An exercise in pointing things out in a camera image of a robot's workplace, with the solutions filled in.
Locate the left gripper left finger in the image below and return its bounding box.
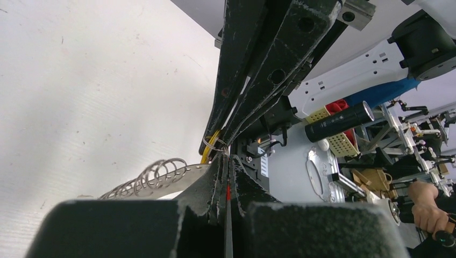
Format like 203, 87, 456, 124
26, 154, 228, 257

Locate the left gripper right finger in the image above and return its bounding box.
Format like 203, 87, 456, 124
230, 155, 409, 257

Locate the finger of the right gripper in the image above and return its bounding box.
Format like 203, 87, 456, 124
203, 1, 267, 144
221, 1, 343, 145

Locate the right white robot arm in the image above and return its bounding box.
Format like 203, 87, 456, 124
204, 1, 455, 144

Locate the operator bare hand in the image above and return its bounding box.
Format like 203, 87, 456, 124
411, 203, 449, 240

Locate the red cloth in basket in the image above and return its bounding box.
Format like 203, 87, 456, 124
325, 99, 357, 147

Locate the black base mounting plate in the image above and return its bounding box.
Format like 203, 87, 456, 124
230, 138, 270, 191

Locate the blue cloth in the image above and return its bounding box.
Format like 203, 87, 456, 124
344, 78, 421, 108

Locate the black cylindrical flashlight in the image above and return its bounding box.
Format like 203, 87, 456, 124
304, 101, 375, 142

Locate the yellow perforated basket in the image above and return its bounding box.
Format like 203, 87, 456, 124
305, 107, 360, 157

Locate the right white slotted cable duct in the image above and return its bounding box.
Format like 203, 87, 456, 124
258, 147, 269, 178

